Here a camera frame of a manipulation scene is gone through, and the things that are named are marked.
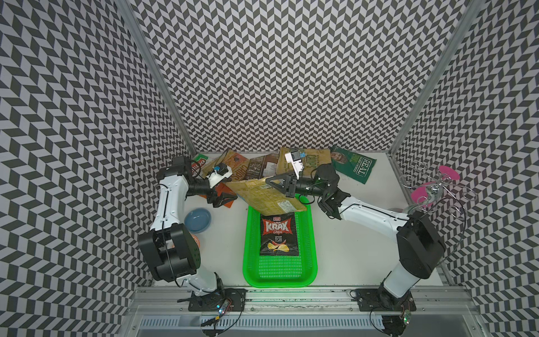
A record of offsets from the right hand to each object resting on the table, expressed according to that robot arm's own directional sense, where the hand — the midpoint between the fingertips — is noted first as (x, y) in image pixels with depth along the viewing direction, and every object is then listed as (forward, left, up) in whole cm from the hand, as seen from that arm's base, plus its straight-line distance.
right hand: (266, 184), depth 69 cm
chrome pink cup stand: (0, -56, -3) cm, 56 cm away
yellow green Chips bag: (+40, -21, -29) cm, 53 cm away
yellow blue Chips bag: (+2, +1, -11) cm, 12 cm away
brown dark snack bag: (+31, +8, -26) cm, 41 cm away
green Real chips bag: (+33, -44, -29) cm, 62 cm away
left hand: (+5, +15, -9) cm, 18 cm away
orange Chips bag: (+34, +19, -27) cm, 47 cm away
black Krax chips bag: (-6, -3, -28) cm, 29 cm away
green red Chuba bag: (+9, +25, +1) cm, 26 cm away
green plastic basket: (-20, -5, -29) cm, 36 cm away
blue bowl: (0, +31, -26) cm, 41 cm away
